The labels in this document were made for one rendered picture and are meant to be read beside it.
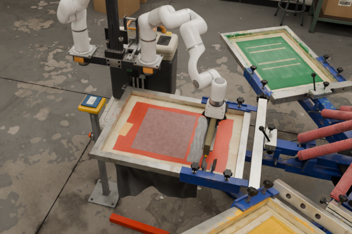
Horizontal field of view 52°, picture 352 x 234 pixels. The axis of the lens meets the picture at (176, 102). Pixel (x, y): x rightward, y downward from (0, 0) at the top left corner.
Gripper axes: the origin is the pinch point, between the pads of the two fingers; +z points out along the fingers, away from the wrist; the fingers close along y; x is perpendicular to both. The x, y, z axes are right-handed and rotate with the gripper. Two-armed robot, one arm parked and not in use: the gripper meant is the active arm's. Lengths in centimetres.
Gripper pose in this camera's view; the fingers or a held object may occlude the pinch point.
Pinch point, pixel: (212, 122)
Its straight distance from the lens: 195.8
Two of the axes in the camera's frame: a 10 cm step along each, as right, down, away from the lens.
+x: -2.4, 6.4, -7.3
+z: -0.4, 7.5, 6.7
